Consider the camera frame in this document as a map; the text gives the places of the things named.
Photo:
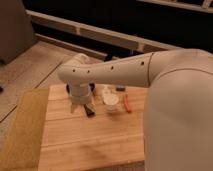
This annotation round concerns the white ceramic cup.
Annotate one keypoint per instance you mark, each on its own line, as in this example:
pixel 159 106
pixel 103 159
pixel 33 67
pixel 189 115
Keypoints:
pixel 110 100

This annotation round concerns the white window frame rail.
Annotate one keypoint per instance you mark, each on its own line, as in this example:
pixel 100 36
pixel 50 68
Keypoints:
pixel 99 34

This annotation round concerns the yellow-green cloth mat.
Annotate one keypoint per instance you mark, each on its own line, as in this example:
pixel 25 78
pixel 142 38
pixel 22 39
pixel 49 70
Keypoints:
pixel 21 150

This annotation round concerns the grey cabinet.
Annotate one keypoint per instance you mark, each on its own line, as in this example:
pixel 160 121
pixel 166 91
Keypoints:
pixel 16 31

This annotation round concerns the wooden bamboo board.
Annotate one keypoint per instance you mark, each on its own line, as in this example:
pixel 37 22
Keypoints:
pixel 73 141

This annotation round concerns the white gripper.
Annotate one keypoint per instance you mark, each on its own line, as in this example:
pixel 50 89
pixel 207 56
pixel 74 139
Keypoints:
pixel 80 95

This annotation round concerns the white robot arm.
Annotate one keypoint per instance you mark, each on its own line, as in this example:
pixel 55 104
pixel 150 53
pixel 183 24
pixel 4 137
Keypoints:
pixel 178 111

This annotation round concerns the small dark block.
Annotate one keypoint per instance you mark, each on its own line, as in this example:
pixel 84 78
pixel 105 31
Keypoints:
pixel 120 88

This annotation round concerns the dark ceramic bowl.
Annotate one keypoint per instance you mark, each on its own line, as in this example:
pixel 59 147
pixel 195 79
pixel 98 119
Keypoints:
pixel 67 89

